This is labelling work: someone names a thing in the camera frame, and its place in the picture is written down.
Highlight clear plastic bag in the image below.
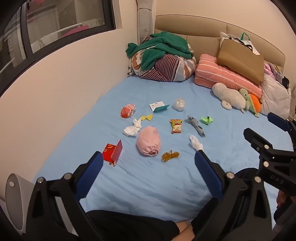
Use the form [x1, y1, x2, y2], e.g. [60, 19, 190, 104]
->
[173, 98, 186, 112]

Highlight white and teal card box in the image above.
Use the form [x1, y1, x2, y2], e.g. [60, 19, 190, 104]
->
[149, 101, 170, 113]

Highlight grey knotted cloth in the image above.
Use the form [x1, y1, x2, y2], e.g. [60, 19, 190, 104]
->
[187, 115, 206, 138]

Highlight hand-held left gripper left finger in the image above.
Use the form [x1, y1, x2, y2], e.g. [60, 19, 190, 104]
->
[26, 151, 104, 241]

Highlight green towel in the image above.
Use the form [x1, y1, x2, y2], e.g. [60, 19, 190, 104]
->
[125, 31, 194, 71]

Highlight green turtle plush toy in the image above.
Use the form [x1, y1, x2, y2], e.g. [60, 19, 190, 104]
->
[239, 88, 262, 118]

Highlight yellow string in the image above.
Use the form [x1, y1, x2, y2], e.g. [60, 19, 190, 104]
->
[161, 150, 180, 162]

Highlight striped duvet bundle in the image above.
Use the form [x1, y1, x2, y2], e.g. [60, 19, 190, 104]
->
[127, 37, 197, 82]

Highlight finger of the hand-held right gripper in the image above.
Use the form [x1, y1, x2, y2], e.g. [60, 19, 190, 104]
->
[268, 112, 296, 135]
[243, 128, 296, 163]

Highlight dark framed window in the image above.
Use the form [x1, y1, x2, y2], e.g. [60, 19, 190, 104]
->
[0, 0, 116, 96]

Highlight yellow chips packet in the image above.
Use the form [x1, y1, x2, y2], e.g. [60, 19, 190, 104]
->
[170, 119, 183, 134]

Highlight pink cloth bundle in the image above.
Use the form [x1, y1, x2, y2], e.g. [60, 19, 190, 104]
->
[136, 126, 161, 157]

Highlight red wrapper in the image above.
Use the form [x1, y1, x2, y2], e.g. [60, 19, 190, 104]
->
[120, 103, 136, 118]

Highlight white bag with green handles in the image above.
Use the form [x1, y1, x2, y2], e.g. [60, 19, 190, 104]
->
[219, 32, 261, 56]

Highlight brown paper bag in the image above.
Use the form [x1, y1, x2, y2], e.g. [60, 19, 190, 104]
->
[217, 39, 265, 86]

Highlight person's black pants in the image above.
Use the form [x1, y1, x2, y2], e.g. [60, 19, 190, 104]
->
[85, 168, 262, 241]

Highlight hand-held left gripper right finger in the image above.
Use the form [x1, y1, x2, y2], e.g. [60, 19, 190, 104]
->
[194, 150, 273, 241]

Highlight red paper box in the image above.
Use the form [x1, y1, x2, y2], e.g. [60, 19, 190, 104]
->
[102, 139, 123, 167]

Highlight white seal plush toy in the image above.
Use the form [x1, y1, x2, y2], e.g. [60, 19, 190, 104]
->
[212, 83, 247, 113]

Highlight person's right hand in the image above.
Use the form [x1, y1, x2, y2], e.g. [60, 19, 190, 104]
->
[277, 189, 288, 209]

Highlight beige padded headboard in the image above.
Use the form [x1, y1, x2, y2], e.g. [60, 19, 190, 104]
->
[154, 14, 286, 72]

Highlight pink striped pillow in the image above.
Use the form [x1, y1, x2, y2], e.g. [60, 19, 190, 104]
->
[194, 54, 263, 99]

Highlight white sock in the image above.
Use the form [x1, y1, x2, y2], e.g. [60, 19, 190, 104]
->
[189, 135, 204, 151]

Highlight light blue bed sheet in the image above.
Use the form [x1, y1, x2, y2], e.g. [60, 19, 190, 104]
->
[32, 75, 294, 230]

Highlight purple cloth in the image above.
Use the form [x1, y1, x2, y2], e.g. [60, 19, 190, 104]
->
[264, 62, 283, 81]

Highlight grey curtain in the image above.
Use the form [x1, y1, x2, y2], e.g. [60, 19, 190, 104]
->
[136, 0, 155, 45]

